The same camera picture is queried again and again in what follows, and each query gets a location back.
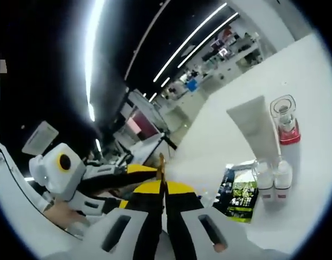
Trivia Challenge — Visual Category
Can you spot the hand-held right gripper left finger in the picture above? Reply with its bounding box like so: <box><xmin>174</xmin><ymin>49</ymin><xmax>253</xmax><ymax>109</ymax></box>
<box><xmin>83</xmin><ymin>180</ymin><xmax>165</xmax><ymax>260</ymax></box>

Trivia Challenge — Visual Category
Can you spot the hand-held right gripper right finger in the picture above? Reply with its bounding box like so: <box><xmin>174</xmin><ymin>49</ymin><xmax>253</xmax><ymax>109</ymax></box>
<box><xmin>164</xmin><ymin>180</ymin><xmax>254</xmax><ymax>260</ymax></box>

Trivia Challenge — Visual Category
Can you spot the gold foil skincare sachet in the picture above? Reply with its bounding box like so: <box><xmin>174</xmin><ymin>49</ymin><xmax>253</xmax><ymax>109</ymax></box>
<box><xmin>156</xmin><ymin>152</ymin><xmax>167</xmax><ymax>183</ymax></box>

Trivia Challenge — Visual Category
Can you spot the green black skincare sachet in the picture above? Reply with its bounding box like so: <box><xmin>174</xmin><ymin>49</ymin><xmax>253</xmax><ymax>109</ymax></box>
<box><xmin>222</xmin><ymin>180</ymin><xmax>259</xmax><ymax>224</ymax></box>

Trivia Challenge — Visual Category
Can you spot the small white skincare bottle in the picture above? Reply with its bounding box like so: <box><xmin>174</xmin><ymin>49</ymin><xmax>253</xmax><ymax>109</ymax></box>
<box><xmin>273</xmin><ymin>159</ymin><xmax>293</xmax><ymax>202</ymax></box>
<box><xmin>251</xmin><ymin>159</ymin><xmax>276</xmax><ymax>202</ymax></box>

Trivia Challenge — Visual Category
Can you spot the white skincare tube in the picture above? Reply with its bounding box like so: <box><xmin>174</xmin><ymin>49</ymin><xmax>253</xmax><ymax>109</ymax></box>
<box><xmin>226</xmin><ymin>95</ymin><xmax>283</xmax><ymax>164</ymax></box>

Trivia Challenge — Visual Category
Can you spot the red collar white skincare bottle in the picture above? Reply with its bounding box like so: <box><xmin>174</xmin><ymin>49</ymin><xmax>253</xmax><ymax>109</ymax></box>
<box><xmin>269</xmin><ymin>94</ymin><xmax>302</xmax><ymax>165</ymax></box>

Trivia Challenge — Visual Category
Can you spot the person's left hand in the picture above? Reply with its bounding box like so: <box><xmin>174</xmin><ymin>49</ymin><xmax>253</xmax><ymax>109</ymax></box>
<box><xmin>42</xmin><ymin>201</ymin><xmax>91</xmax><ymax>231</ymax></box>

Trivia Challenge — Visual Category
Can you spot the white hanging sign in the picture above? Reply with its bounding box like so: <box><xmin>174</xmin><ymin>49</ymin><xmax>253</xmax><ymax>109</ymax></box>
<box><xmin>21</xmin><ymin>120</ymin><xmax>60</xmax><ymax>155</ymax></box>

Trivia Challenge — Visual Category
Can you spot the red screen monitor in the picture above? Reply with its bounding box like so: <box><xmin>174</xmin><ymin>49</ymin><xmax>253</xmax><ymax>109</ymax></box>
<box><xmin>125</xmin><ymin>112</ymin><xmax>162</xmax><ymax>142</ymax></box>

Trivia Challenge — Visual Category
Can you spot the ceiling light strip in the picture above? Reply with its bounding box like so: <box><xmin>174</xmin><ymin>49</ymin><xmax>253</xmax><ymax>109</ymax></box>
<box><xmin>177</xmin><ymin>11</ymin><xmax>239</xmax><ymax>69</ymax></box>
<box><xmin>84</xmin><ymin>0</ymin><xmax>106</xmax><ymax>122</ymax></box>
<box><xmin>153</xmin><ymin>2</ymin><xmax>228</xmax><ymax>82</ymax></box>

